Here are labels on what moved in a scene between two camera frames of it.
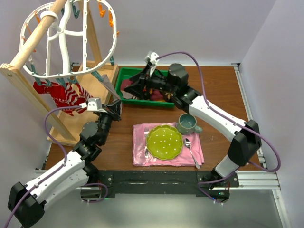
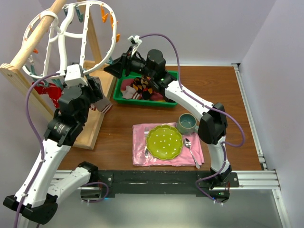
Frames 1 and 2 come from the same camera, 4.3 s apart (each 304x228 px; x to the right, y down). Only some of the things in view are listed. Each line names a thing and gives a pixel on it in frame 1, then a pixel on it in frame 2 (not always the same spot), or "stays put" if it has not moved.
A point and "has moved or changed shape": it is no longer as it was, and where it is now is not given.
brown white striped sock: x=128 y=95 stays put
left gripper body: x=105 y=121 -> x=91 y=95
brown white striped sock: x=109 y=84 has moved or changed shape
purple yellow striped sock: x=125 y=82 stays put
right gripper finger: x=139 y=84 -> x=117 y=67
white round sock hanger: x=66 y=37 stays put
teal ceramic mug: x=186 y=124 stays put
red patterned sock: x=58 y=93 stays put
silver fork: x=146 y=133 stays put
